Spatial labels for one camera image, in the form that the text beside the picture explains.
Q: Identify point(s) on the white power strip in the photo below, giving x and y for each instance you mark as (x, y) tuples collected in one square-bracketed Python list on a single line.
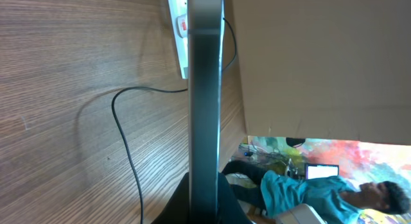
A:
[(179, 22)]

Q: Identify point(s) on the colourful painted backdrop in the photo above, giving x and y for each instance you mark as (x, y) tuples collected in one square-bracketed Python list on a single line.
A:
[(354, 160)]

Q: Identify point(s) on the Galaxy S25 smartphone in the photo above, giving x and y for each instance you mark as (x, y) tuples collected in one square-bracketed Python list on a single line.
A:
[(205, 77)]

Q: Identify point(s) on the open laptop in background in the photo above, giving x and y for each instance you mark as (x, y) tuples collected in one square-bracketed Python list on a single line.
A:
[(320, 170)]

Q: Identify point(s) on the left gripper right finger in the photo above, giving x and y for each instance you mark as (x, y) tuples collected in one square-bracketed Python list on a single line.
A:
[(229, 210)]

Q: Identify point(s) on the person in teal shirt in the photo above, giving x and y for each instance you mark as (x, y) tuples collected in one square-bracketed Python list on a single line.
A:
[(334, 199)]

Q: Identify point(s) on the brown cardboard board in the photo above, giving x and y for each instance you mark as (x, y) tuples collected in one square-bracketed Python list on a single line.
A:
[(328, 69)]

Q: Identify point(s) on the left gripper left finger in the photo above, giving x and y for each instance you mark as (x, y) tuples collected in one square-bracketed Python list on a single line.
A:
[(176, 210)]

